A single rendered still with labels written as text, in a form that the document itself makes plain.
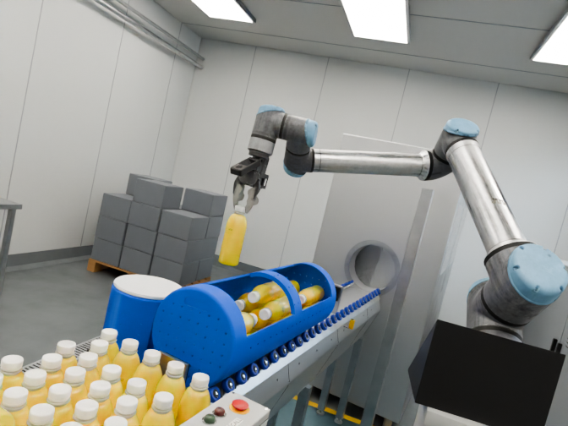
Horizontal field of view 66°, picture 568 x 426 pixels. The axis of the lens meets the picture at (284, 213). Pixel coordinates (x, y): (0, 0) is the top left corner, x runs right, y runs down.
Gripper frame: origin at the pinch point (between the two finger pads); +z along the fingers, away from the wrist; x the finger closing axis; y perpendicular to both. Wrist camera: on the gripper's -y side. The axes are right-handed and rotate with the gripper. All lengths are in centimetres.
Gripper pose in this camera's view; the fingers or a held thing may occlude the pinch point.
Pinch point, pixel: (240, 207)
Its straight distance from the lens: 152.3
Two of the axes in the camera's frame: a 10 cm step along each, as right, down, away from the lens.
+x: -8.7, -2.5, 4.2
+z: -2.7, 9.6, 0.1
